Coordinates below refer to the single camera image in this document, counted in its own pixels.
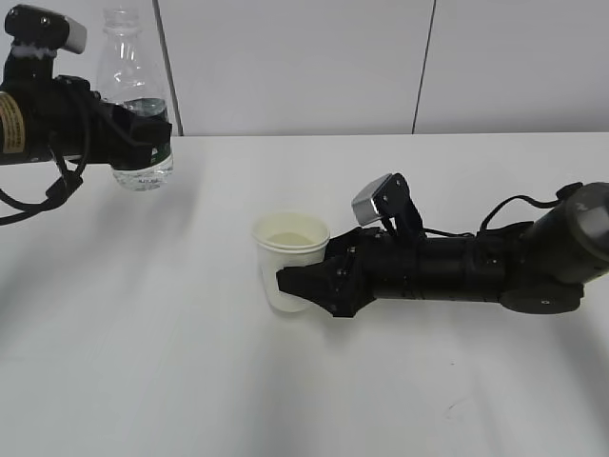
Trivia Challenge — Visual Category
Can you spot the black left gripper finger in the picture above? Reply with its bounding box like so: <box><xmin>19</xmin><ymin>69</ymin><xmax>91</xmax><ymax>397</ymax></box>
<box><xmin>113</xmin><ymin>105</ymin><xmax>172</xmax><ymax>152</ymax></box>

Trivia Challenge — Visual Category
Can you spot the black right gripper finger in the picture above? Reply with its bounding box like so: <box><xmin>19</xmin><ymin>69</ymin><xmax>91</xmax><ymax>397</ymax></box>
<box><xmin>324</xmin><ymin>228</ymin><xmax>362</xmax><ymax>265</ymax></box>
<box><xmin>276</xmin><ymin>264</ymin><xmax>349</xmax><ymax>309</ymax></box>

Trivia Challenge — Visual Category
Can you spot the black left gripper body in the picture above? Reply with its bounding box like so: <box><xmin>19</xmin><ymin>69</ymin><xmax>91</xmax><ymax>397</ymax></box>
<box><xmin>53</xmin><ymin>75</ymin><xmax>160</xmax><ymax>170</ymax></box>

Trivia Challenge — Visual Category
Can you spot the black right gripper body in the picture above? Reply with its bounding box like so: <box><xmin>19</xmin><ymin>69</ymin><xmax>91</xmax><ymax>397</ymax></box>
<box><xmin>324</xmin><ymin>228</ymin><xmax>392</xmax><ymax>318</ymax></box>

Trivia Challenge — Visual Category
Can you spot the white paper cup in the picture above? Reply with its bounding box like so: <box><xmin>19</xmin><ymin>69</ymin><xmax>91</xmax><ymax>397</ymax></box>
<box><xmin>252</xmin><ymin>212</ymin><xmax>330</xmax><ymax>313</ymax></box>

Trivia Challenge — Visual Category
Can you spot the clear green-label water bottle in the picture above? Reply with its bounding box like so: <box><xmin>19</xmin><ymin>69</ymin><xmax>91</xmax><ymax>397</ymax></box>
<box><xmin>96</xmin><ymin>6</ymin><xmax>173</xmax><ymax>191</ymax></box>

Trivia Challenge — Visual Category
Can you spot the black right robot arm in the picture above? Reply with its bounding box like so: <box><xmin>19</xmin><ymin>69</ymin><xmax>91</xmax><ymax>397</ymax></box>
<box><xmin>276</xmin><ymin>173</ymin><xmax>608</xmax><ymax>318</ymax></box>

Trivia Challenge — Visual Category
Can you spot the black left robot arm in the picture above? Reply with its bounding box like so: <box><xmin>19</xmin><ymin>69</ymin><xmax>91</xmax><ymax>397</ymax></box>
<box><xmin>1</xmin><ymin>50</ymin><xmax>171</xmax><ymax>171</ymax></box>

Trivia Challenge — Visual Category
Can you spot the black left camera cable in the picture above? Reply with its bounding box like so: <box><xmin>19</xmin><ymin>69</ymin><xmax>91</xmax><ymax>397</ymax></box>
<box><xmin>0</xmin><ymin>85</ymin><xmax>96</xmax><ymax>227</ymax></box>

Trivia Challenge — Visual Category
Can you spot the black camera cable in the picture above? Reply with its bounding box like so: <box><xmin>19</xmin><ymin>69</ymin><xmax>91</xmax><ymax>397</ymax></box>
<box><xmin>422</xmin><ymin>187</ymin><xmax>584</xmax><ymax>239</ymax></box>
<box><xmin>0</xmin><ymin>85</ymin><xmax>96</xmax><ymax>227</ymax></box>

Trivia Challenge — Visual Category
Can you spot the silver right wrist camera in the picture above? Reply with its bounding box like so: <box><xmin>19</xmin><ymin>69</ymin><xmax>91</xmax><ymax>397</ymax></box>
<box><xmin>351</xmin><ymin>173</ymin><xmax>425</xmax><ymax>245</ymax></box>

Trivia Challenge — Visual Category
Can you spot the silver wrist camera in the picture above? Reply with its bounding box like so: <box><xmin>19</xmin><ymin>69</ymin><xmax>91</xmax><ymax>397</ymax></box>
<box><xmin>4</xmin><ymin>4</ymin><xmax>88</xmax><ymax>59</ymax></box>
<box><xmin>351</xmin><ymin>173</ymin><xmax>425</xmax><ymax>245</ymax></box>

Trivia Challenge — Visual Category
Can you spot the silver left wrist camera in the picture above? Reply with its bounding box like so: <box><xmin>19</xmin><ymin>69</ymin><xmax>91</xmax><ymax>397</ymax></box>
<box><xmin>4</xmin><ymin>4</ymin><xmax>88</xmax><ymax>59</ymax></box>

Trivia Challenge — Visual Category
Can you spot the black right camera cable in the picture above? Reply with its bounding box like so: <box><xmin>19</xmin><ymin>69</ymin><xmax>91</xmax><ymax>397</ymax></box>
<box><xmin>422</xmin><ymin>187</ymin><xmax>584</xmax><ymax>239</ymax></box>

